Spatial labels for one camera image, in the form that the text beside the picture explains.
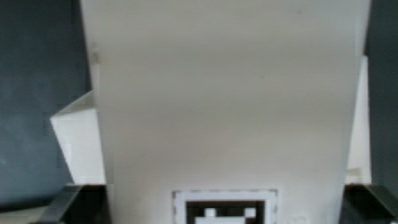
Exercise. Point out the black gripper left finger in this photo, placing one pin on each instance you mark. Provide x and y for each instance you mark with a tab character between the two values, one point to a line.
79	206

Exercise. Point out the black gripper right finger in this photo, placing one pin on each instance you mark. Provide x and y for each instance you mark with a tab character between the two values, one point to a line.
369	205

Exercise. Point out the white cabinet body box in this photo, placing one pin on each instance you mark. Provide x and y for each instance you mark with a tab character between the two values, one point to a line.
78	132

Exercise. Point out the white cabinet top block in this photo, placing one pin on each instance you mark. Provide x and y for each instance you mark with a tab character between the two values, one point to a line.
225	77

